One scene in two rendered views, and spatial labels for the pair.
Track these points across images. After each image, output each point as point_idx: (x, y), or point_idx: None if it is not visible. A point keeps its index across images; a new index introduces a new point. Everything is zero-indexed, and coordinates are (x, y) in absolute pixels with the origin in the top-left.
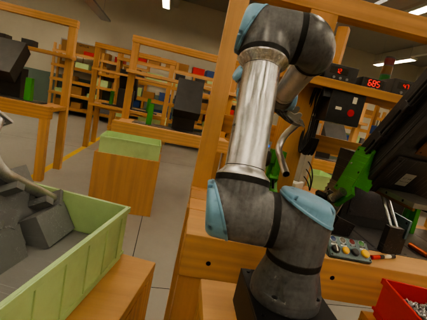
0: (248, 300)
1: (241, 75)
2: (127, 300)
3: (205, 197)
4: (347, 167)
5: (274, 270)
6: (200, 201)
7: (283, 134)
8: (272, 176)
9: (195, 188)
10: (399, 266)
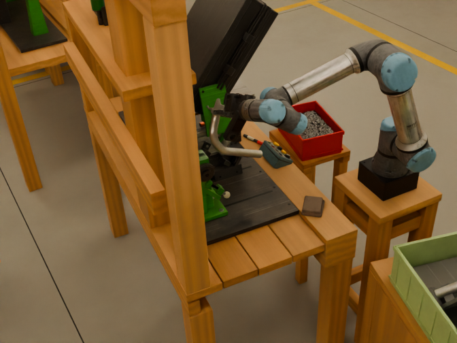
0: (405, 178)
1: (407, 99)
2: None
3: (239, 260)
4: (206, 113)
5: None
6: (260, 257)
7: (217, 134)
8: (210, 180)
9: (215, 280)
10: (257, 135)
